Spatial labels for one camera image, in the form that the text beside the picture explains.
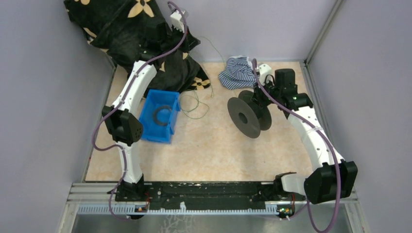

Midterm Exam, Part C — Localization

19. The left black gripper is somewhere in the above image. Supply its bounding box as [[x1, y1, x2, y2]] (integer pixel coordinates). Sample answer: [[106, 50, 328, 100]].
[[160, 22, 200, 53]]

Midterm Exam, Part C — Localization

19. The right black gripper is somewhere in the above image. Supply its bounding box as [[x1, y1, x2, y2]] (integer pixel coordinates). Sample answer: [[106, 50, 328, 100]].
[[251, 77, 281, 109]]

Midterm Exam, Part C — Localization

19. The black cable spool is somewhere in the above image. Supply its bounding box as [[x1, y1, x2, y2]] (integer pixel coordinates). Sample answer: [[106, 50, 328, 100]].
[[227, 90, 272, 138]]

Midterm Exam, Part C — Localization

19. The blue plastic bin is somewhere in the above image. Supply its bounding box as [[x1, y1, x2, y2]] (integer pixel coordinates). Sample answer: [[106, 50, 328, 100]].
[[139, 89, 181, 144]]

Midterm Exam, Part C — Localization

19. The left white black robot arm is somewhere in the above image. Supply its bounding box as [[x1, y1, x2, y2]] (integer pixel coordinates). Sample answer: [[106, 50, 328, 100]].
[[100, 18, 190, 201]]

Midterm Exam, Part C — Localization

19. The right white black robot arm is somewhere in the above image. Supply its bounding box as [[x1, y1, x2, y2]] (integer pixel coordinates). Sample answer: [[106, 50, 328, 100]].
[[254, 69, 358, 204]]

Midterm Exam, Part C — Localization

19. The blue white striped cloth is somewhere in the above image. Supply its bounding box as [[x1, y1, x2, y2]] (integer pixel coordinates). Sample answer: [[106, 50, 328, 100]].
[[218, 56, 256, 90]]

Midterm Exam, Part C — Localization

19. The black beige floral blanket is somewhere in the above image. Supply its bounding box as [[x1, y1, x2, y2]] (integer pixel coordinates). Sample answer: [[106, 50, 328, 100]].
[[64, 0, 211, 93]]

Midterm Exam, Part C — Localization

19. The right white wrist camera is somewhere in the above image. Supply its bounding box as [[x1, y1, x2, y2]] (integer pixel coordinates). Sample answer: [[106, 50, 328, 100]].
[[257, 63, 273, 85]]

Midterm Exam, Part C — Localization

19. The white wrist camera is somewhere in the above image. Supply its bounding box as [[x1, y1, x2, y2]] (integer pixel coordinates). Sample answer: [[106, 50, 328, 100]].
[[170, 9, 188, 33], [257, 63, 273, 85]]

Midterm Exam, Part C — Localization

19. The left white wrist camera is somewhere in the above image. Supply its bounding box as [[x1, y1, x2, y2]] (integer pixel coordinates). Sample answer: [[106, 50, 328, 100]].
[[170, 9, 188, 33]]

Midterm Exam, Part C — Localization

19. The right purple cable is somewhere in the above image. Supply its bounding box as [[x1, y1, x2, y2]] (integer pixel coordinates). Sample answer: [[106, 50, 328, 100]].
[[251, 58, 342, 233]]

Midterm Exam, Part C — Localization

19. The purple cable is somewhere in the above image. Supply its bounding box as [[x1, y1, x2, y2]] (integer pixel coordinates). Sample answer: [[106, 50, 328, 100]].
[[251, 58, 342, 233], [92, 1, 189, 222]]

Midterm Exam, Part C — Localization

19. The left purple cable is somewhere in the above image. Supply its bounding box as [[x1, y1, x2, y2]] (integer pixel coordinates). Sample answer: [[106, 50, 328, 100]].
[[92, 1, 189, 222]]

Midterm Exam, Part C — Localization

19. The aluminium frame rail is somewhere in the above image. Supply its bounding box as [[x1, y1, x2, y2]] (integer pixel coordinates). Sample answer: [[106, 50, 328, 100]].
[[68, 180, 355, 210]]

